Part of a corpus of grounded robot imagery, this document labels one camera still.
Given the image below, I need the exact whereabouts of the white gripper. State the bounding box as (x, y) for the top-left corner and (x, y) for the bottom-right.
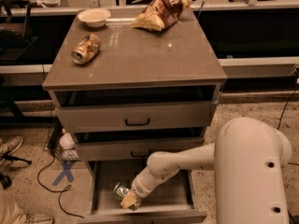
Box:
(121, 172), (158, 209)

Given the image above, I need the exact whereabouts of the green soda can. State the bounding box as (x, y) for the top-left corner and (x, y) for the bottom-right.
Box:
(113, 183), (141, 211)

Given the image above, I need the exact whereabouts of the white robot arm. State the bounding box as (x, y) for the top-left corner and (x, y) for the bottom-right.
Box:
(121, 117), (292, 224)

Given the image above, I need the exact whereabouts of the grey bottom drawer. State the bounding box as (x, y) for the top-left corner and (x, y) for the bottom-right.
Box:
(78, 158), (206, 224)

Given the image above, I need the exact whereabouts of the grey drawer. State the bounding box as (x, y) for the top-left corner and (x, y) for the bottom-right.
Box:
(78, 158), (206, 224)
(75, 137), (204, 161)
(56, 101), (218, 133)

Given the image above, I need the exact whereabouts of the grey middle drawer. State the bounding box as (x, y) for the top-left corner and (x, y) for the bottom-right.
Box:
(75, 137), (204, 161)

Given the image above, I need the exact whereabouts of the grey drawer cabinet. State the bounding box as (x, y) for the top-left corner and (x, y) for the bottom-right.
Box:
(42, 6), (228, 224)

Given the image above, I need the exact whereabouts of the grey top drawer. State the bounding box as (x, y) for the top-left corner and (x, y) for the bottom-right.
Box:
(56, 101), (218, 133)

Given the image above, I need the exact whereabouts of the crushed orange soda can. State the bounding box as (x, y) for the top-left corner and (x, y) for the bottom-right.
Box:
(71, 34), (101, 64)

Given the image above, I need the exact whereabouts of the blue tape cross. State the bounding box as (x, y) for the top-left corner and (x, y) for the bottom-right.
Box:
(52, 161), (76, 186)

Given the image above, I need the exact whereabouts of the patterned shoe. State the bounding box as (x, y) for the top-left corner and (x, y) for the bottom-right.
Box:
(24, 214), (53, 224)

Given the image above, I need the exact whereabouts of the white sneaker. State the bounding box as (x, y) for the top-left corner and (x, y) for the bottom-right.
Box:
(0, 135), (23, 163)

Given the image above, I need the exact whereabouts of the white bowl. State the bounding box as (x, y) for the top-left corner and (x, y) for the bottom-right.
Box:
(77, 8), (110, 28)

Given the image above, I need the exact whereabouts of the brown chip bag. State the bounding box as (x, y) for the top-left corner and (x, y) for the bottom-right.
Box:
(131, 0), (192, 32)

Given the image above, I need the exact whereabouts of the black floor cable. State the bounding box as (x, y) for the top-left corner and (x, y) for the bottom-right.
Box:
(36, 156), (86, 219)

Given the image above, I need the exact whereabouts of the wire basket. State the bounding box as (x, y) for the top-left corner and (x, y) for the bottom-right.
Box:
(44, 118), (79, 161)

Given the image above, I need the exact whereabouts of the black adapter cable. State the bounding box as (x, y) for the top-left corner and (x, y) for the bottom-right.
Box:
(277, 77), (299, 132)

